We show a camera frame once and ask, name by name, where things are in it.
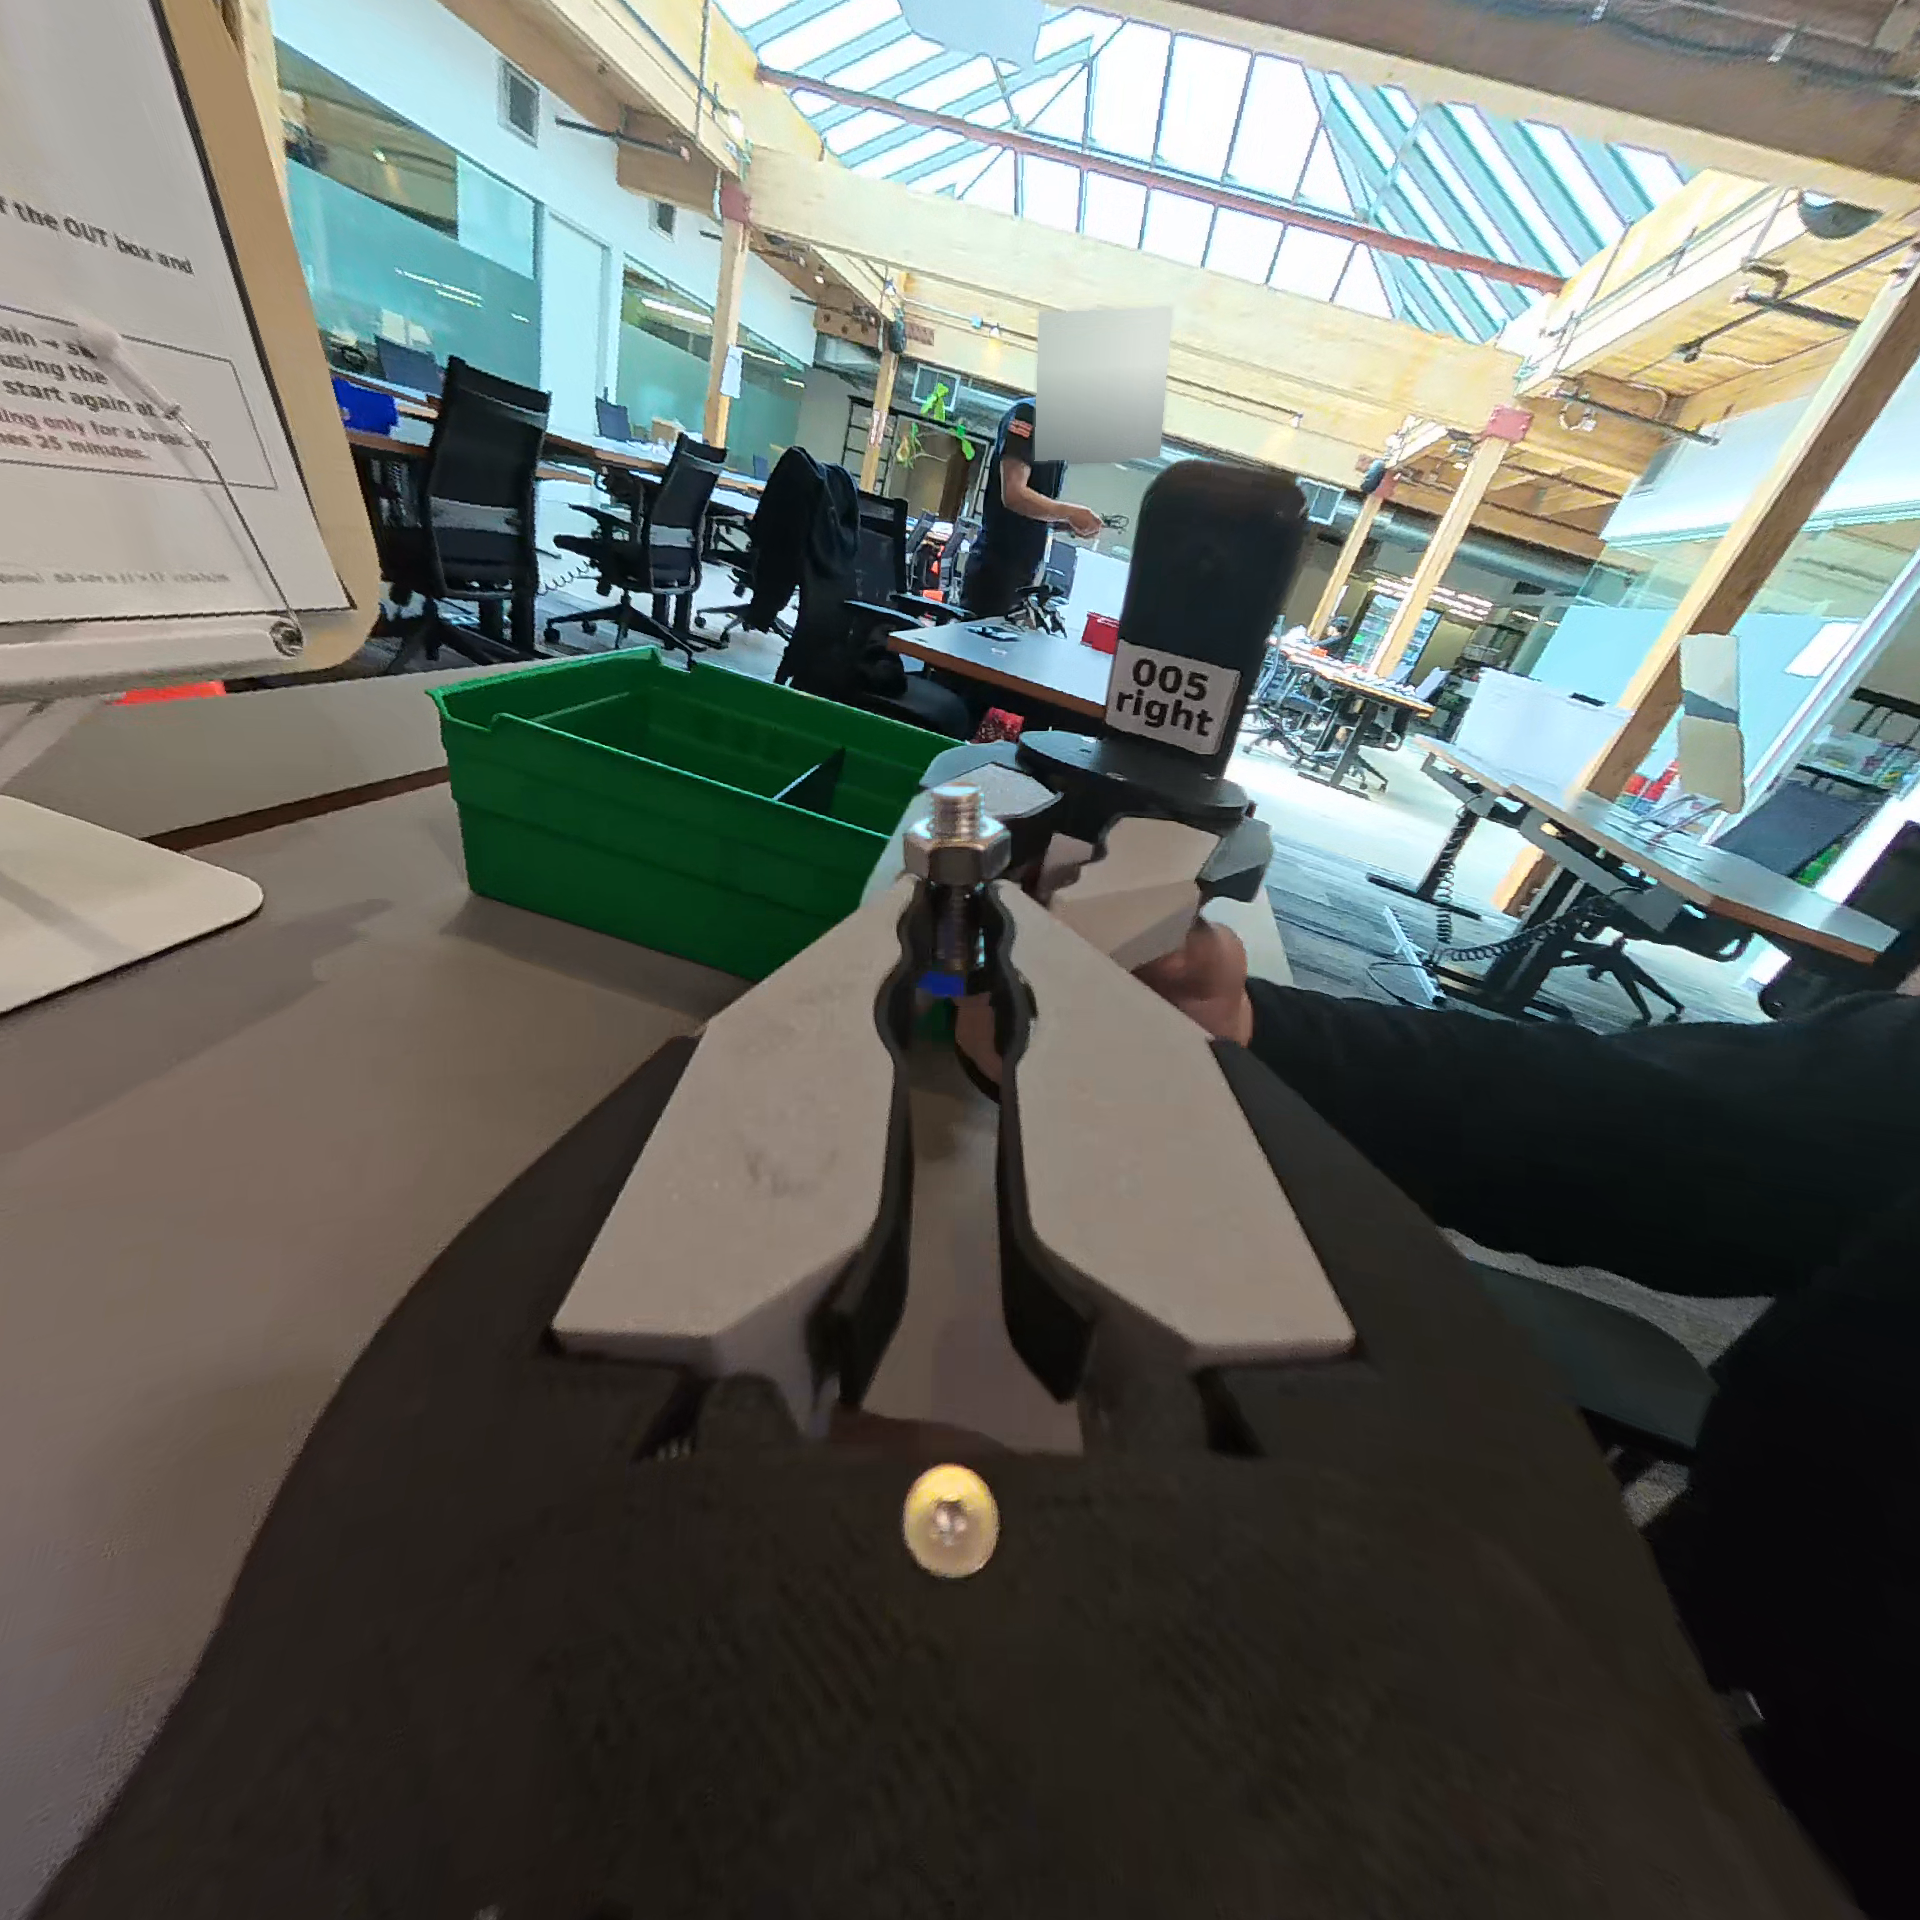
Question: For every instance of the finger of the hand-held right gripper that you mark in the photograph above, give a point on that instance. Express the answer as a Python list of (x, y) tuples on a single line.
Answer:
[(1007, 780), (1140, 891)]

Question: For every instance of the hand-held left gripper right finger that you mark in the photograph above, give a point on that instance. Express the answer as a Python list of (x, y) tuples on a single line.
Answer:
[(1169, 1199)]

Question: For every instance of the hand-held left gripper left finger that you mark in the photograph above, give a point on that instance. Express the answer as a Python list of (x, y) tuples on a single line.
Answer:
[(750, 1185)]

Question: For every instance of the silver hex bolt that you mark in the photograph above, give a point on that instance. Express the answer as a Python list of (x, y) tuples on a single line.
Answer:
[(953, 810)]

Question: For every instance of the silver hex nut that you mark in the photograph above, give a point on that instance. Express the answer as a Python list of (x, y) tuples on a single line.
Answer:
[(953, 863)]

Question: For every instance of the green plastic bin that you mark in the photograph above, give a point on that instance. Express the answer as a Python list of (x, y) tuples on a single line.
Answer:
[(630, 883)]

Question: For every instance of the person's right forearm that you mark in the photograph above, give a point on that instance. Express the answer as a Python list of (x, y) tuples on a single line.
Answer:
[(1501, 1125)]

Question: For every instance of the person's right hand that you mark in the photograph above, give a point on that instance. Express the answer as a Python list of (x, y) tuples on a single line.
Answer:
[(1208, 983)]

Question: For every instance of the background wooden desk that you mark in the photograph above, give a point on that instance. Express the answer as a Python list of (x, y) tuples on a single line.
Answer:
[(1006, 658)]

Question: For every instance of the black bin divider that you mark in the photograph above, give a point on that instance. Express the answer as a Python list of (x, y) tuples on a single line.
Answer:
[(821, 783)]

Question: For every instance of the black jacket on chair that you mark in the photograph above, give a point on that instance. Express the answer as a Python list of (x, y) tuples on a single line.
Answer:
[(811, 570)]

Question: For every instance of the black office chair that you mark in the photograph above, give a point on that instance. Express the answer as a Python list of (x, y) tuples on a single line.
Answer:
[(482, 480), (675, 512)]

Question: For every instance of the dark chair seat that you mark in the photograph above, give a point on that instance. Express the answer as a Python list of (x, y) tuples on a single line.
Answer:
[(1590, 1334)]

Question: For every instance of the long wooden desk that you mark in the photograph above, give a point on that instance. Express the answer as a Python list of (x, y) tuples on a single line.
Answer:
[(1649, 863)]

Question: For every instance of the person's dark clothing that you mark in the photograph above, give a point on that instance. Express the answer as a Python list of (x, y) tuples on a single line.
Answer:
[(1815, 1502)]

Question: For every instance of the wooden book stand white base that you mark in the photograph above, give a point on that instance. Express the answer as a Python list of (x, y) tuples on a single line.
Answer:
[(93, 901)]

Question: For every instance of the small blue storage bin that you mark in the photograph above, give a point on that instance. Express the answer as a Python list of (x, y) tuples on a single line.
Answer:
[(361, 400)]

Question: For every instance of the orange traffic cone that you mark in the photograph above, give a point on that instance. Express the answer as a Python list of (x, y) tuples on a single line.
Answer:
[(167, 691)]

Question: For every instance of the printed instruction sheet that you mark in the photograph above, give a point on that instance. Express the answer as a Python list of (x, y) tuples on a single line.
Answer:
[(121, 450)]

